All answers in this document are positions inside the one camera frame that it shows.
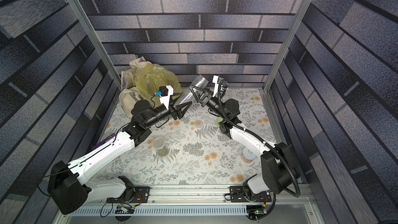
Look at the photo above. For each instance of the clear glass jar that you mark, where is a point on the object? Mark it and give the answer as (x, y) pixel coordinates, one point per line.
(187, 95)

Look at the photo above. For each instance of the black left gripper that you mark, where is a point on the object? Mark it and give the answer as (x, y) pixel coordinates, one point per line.
(177, 113)

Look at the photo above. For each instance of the purple plastic package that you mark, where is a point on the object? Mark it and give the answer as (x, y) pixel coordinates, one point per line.
(110, 137)

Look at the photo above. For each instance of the light green jar lid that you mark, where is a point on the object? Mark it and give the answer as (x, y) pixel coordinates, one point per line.
(219, 120)

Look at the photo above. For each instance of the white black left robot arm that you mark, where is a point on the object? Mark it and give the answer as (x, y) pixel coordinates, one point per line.
(70, 184)

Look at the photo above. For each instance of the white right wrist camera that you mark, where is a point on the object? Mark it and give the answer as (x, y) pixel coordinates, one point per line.
(216, 80)

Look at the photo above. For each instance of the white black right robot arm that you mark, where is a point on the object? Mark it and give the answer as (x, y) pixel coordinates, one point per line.
(279, 172)

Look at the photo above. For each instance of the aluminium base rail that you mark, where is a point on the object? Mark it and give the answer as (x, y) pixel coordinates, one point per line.
(183, 201)

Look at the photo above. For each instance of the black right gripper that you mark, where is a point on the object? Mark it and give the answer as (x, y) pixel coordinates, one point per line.
(204, 98)

